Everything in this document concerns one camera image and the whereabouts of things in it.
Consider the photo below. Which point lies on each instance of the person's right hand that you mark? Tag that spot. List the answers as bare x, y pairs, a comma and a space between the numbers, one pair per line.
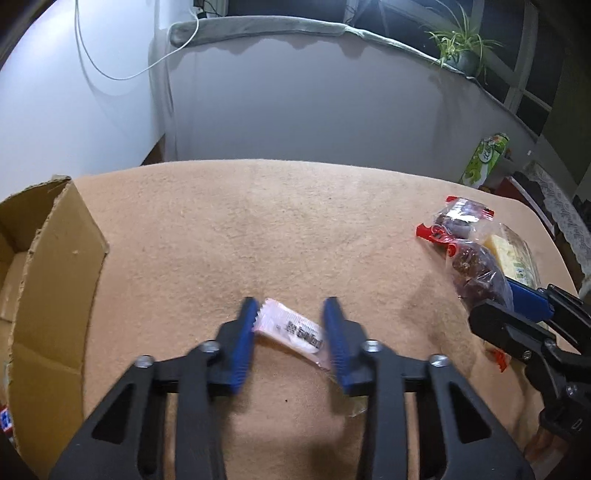
538, 443

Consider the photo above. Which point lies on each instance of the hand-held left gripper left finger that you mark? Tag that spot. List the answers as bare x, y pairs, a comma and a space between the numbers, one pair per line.
242, 350

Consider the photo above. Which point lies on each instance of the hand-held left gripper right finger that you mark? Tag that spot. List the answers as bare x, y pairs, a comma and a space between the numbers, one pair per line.
336, 350

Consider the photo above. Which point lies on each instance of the pink white snack packet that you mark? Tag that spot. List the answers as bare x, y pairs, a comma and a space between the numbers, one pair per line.
286, 325

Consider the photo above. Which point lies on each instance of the cardboard box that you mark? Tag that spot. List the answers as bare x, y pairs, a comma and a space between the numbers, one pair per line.
55, 286

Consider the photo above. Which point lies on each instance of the potted spider plant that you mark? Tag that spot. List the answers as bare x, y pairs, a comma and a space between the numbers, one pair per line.
461, 48

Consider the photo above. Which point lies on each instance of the clear noodle package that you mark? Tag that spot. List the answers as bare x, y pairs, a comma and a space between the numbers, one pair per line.
512, 254

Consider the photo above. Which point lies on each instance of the brown chocolate bar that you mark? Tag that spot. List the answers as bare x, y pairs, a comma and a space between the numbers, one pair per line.
5, 419

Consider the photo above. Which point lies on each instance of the grey rolled cloth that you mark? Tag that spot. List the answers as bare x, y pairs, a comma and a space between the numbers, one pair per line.
277, 26

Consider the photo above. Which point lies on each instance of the power strip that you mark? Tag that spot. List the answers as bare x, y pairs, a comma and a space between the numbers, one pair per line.
201, 7

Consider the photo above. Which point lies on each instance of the white lace cloth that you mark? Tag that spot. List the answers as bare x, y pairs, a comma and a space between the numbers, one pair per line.
561, 212

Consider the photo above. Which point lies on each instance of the tan table cloth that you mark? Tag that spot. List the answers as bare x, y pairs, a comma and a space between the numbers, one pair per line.
258, 230

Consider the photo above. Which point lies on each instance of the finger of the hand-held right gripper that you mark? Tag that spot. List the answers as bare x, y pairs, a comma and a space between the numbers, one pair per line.
531, 300
503, 325

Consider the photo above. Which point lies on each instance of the clear packet dark snack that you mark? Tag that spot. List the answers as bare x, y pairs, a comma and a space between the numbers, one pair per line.
455, 220
480, 272

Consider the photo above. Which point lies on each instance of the green printed bag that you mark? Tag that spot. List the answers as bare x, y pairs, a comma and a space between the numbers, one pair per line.
487, 159

